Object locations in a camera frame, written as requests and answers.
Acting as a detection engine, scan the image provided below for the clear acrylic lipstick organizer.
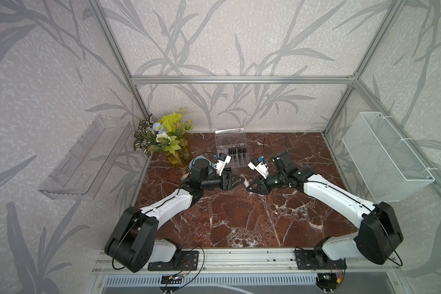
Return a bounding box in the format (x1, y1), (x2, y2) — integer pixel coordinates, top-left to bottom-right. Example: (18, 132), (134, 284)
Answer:
(214, 127), (250, 169)

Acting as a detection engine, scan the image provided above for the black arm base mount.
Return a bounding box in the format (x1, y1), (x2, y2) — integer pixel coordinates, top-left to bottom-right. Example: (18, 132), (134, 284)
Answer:
(148, 250), (200, 271)

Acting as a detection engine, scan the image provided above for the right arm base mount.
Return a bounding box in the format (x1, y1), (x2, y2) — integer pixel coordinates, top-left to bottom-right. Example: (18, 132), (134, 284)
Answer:
(294, 247), (347, 271)

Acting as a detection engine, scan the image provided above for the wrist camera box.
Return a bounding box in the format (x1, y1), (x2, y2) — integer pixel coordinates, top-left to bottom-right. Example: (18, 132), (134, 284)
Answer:
(247, 157), (269, 179)
(215, 153), (232, 176)

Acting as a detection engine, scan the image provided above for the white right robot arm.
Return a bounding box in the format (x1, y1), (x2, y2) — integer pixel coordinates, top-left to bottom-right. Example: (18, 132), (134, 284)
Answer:
(247, 151), (404, 269)

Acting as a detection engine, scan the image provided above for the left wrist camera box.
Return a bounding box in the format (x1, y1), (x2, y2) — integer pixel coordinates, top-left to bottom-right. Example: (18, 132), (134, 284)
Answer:
(215, 153), (232, 176)

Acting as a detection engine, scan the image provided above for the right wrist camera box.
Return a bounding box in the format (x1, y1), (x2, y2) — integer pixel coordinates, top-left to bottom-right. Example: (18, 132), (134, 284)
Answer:
(247, 157), (269, 179)

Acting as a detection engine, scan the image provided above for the aluminium front rail frame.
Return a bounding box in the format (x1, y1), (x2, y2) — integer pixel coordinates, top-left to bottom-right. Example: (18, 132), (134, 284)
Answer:
(84, 247), (408, 294)

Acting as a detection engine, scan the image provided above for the white wire mesh basket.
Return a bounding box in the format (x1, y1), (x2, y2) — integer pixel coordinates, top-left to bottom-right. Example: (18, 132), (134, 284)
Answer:
(343, 111), (435, 202)

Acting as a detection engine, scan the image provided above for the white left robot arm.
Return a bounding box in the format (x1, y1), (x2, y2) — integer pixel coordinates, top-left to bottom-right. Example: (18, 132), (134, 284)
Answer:
(104, 153), (243, 273)

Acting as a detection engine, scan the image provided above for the artificial flower plant vase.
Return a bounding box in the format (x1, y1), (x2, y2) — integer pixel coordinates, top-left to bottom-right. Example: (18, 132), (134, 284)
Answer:
(133, 108), (193, 167)

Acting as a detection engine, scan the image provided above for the clear acrylic wall shelf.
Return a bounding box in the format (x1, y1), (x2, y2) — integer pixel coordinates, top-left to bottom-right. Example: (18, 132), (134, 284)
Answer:
(38, 115), (133, 201)

